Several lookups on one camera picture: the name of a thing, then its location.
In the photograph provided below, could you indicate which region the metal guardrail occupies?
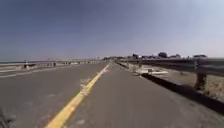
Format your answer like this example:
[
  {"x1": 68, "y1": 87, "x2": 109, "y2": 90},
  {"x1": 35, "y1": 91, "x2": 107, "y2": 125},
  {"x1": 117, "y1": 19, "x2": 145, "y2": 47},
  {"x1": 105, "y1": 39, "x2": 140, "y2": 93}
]
[{"x1": 114, "y1": 57, "x2": 224, "y2": 92}]

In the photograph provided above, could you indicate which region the row of distant trees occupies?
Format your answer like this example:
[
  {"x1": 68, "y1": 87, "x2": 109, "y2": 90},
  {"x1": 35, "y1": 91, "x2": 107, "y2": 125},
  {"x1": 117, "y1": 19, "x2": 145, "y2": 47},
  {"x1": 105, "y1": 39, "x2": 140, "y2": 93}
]
[{"x1": 103, "y1": 51, "x2": 208, "y2": 61}]

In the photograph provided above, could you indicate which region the dry dirt verge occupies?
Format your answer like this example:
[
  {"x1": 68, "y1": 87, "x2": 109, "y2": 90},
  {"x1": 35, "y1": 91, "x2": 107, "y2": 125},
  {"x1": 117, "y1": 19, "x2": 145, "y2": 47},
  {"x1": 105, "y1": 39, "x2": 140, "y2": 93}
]
[{"x1": 117, "y1": 61, "x2": 224, "y2": 104}]

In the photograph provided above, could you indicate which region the concrete barrier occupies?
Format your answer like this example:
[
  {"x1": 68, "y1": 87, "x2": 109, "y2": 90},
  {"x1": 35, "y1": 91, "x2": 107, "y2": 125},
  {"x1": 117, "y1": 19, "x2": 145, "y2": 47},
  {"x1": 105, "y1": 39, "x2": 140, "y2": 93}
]
[{"x1": 0, "y1": 59, "x2": 101, "y2": 72}]

